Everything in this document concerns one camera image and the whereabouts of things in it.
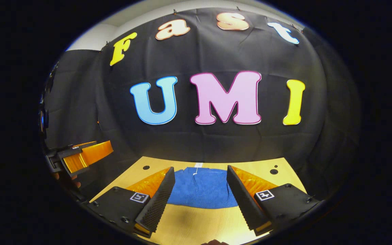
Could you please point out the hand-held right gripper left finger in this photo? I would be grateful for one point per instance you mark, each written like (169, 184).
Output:
(158, 204)

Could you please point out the black backdrop cloth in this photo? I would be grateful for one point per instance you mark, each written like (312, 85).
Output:
(216, 143)

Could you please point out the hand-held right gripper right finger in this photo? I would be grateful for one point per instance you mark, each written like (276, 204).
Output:
(242, 200)

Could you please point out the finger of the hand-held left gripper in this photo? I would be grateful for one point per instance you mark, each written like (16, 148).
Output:
(97, 151)
(75, 163)

